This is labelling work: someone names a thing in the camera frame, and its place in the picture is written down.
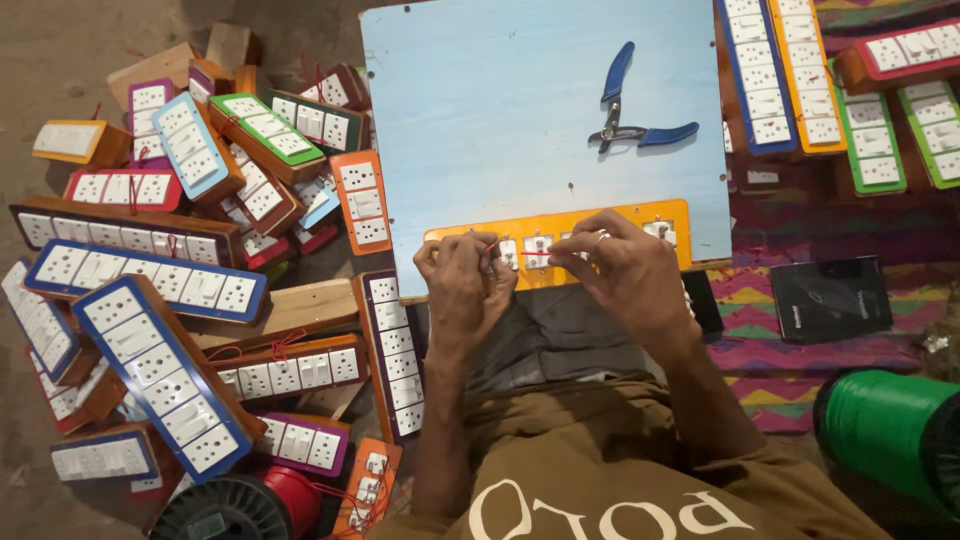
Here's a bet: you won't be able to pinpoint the person's left hand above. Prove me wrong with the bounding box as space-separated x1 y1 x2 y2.
412 231 519 355

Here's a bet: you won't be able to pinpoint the person's right hand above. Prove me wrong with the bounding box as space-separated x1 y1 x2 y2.
547 209 700 352

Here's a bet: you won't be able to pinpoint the short red wire piece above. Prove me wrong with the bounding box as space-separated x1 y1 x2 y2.
483 240 554 258

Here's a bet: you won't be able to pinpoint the black phone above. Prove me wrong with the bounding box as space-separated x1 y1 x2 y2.
681 269 726 340

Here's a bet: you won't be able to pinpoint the person's grey trousers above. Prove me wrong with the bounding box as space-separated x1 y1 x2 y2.
463 282 670 397

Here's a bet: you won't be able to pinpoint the orange panel with white switches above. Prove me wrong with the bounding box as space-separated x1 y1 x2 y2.
423 198 693 292

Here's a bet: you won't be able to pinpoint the person's brown shirt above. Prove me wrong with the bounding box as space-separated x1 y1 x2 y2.
366 373 895 540

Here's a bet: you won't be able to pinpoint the black flat box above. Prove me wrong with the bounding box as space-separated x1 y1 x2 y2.
769 255 894 345

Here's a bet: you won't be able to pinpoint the light blue work board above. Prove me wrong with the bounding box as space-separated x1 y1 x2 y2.
359 0 733 303

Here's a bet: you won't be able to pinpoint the green thread spool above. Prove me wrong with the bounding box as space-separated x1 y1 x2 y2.
813 368 960 520

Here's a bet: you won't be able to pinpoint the dark wooden switch strip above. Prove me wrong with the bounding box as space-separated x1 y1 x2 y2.
723 120 835 199

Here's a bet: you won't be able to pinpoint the blue-handled wire cutter pliers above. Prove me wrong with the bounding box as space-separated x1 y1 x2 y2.
588 40 701 156

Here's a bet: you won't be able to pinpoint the blue-framed long switch strip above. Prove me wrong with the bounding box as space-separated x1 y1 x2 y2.
715 0 798 157

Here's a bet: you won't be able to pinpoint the green-framed switch strip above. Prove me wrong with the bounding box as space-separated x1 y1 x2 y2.
897 79 960 192
831 81 909 198

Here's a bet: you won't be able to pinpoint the orange-framed long switch strip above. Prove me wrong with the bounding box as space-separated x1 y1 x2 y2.
768 0 849 157

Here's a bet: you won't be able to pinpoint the heap of wooden switch boards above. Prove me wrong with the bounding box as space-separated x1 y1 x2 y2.
0 21 430 540

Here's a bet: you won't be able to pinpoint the red wire spool black flange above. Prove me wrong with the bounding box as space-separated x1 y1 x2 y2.
148 463 325 540

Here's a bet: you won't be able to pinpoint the red-framed switch strip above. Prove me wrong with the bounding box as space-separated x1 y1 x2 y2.
834 18 960 96

